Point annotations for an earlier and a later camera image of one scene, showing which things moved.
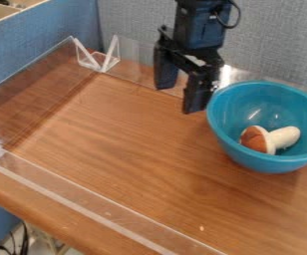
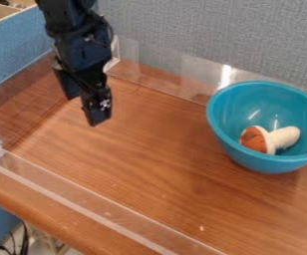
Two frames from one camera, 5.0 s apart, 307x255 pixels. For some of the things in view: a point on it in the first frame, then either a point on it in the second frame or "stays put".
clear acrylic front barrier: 87,205 stays put
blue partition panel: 17,39 stays put
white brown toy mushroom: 255,138 stays put
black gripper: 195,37 -> 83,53
